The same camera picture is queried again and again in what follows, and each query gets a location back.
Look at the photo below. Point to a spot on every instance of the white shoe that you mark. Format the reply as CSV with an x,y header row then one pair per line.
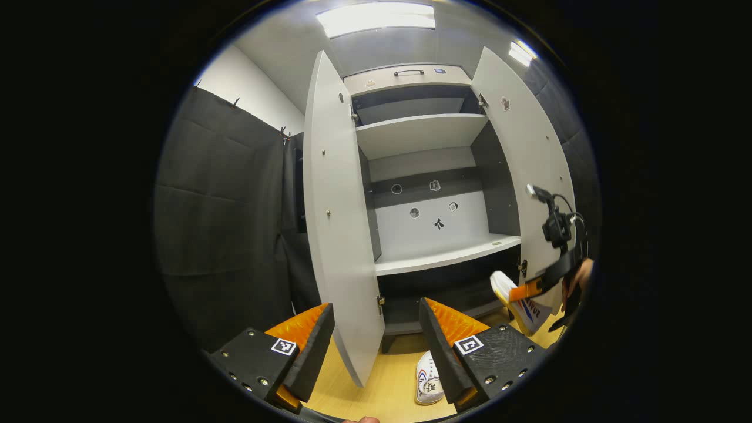
x,y
427,382
529,314

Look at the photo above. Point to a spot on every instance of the dark grey cabinet shelf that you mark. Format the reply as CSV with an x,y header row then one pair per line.
x,y
423,317

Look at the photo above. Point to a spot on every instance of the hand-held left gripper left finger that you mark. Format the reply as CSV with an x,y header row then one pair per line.
x,y
311,358

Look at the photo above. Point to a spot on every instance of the ceiling light panel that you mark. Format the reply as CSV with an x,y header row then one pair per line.
x,y
521,53
376,17

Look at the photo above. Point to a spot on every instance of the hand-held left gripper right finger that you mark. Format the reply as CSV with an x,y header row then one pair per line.
x,y
443,358

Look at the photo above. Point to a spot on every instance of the grey shoe cabinet door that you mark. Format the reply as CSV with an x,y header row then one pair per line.
x,y
529,153
341,235

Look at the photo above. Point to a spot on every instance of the grey shoe cabinet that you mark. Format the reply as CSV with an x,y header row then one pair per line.
x,y
470,226

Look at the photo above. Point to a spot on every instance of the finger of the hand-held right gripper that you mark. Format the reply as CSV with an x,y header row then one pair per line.
x,y
526,291
568,317

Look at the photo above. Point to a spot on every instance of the grey cabinet drawer front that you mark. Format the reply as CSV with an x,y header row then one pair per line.
x,y
411,83

